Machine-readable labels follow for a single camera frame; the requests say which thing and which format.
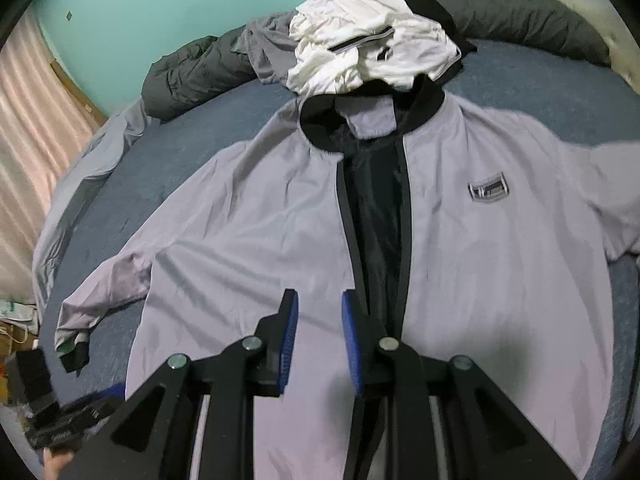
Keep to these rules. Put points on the white plastic bag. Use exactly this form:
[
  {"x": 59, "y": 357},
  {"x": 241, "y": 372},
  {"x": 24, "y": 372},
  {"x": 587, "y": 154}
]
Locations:
[{"x": 15, "y": 312}]

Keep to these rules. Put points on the white garment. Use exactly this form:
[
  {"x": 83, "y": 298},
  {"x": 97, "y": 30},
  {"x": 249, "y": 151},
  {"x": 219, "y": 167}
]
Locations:
[{"x": 360, "y": 40}]

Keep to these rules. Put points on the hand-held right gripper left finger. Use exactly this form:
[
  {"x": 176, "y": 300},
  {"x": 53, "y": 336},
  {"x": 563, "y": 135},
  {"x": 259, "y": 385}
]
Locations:
[{"x": 290, "y": 340}]

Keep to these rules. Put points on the person's left hand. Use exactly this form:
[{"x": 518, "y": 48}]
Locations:
[{"x": 57, "y": 462}]

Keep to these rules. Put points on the cream tufted headboard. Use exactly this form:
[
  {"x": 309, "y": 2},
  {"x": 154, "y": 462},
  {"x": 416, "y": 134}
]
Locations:
[{"x": 600, "y": 15}]

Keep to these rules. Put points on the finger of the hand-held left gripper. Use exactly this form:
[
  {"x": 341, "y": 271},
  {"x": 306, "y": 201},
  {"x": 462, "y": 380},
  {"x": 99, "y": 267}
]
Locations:
[{"x": 107, "y": 399}]

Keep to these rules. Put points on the pink curtain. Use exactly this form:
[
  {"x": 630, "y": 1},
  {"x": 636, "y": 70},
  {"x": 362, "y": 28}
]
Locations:
[{"x": 35, "y": 135}]

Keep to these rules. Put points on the light grey blanket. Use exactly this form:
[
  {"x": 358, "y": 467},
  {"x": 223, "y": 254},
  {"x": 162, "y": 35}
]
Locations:
[{"x": 75, "y": 195}]

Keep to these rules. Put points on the wooden frame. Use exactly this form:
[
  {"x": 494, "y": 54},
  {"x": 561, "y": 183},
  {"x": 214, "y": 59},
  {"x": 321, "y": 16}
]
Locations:
[{"x": 80, "y": 92}]

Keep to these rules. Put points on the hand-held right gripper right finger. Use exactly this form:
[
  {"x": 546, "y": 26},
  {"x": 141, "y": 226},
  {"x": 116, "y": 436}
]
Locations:
[{"x": 350, "y": 345}]

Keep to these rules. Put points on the black garment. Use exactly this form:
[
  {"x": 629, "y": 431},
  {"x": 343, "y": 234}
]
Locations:
[{"x": 430, "y": 7}]

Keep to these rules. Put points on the grey garment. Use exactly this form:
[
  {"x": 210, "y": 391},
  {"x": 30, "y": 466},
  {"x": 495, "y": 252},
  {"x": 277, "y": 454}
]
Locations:
[{"x": 265, "y": 45}]

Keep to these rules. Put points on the bed with blue sheet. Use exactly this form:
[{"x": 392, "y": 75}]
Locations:
[{"x": 200, "y": 130}]

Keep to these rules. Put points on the dark grey duvet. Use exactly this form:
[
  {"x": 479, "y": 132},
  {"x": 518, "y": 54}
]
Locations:
[{"x": 195, "y": 70}]

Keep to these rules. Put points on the light purple jacket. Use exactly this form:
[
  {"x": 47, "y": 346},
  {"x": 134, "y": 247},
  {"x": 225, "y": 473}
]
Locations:
[{"x": 475, "y": 270}]

